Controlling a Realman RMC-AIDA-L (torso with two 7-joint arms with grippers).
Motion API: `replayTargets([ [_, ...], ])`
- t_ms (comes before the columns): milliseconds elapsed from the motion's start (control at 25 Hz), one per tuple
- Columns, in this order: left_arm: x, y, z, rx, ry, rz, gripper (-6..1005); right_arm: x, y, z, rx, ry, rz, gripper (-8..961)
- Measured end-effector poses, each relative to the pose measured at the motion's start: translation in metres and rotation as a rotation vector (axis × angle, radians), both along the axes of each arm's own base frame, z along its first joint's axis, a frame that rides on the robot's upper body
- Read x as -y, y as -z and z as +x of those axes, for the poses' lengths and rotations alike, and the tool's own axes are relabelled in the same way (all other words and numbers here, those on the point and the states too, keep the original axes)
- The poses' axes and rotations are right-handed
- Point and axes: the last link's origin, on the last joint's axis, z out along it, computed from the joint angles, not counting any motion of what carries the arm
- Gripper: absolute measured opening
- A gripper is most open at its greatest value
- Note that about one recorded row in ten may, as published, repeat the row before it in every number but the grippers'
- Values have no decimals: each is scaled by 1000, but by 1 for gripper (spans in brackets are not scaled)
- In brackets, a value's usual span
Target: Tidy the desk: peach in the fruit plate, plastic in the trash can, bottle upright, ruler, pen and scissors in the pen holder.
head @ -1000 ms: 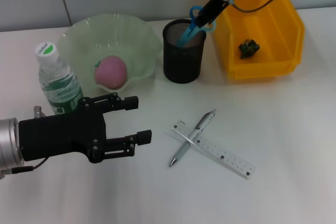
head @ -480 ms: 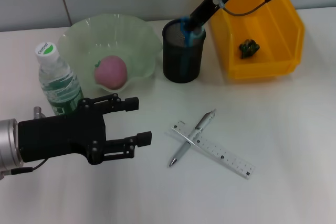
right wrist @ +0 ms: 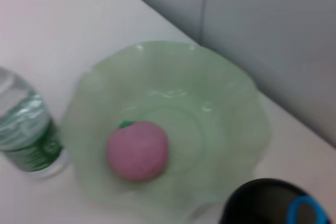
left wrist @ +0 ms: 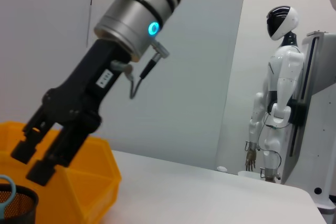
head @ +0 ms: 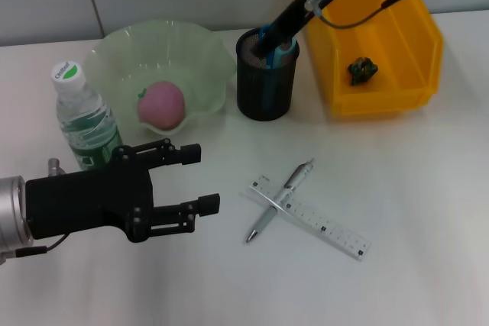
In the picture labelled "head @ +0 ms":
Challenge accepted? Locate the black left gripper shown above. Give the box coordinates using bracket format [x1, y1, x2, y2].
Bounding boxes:
[24, 138, 222, 244]

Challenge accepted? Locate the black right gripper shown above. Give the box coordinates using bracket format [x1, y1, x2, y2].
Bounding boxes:
[254, 0, 348, 56]

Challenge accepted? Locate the pink peach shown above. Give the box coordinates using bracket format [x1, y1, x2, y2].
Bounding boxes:
[136, 80, 186, 131]

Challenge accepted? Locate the green plastic wrapper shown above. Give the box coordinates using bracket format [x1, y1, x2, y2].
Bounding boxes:
[346, 56, 379, 86]

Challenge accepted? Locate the clear water bottle green label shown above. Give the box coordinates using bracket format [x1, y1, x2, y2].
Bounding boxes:
[50, 60, 125, 173]

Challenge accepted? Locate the clear plastic ruler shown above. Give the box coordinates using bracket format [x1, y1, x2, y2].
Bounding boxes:
[240, 175, 373, 262]

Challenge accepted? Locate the black mesh pen holder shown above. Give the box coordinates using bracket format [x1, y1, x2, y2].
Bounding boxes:
[235, 27, 302, 121]

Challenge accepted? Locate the silver ballpoint pen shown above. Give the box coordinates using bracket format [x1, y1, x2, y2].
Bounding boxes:
[244, 157, 316, 244]

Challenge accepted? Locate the green glass fruit plate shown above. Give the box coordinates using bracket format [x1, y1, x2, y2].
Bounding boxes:
[83, 18, 237, 137]

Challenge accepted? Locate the yellow plastic storage bin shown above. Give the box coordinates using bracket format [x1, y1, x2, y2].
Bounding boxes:
[305, 0, 445, 117]

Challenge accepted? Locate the left gripper cable with plug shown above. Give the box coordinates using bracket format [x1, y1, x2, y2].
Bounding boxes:
[0, 157, 70, 266]

